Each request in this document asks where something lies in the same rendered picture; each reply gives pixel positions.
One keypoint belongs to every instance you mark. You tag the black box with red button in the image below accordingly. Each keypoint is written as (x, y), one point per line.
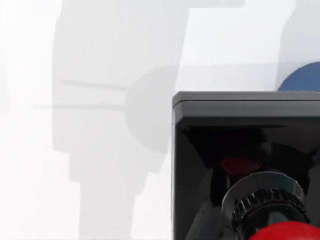
(245, 112)

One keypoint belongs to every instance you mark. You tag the blue round object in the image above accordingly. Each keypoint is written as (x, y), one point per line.
(303, 78)

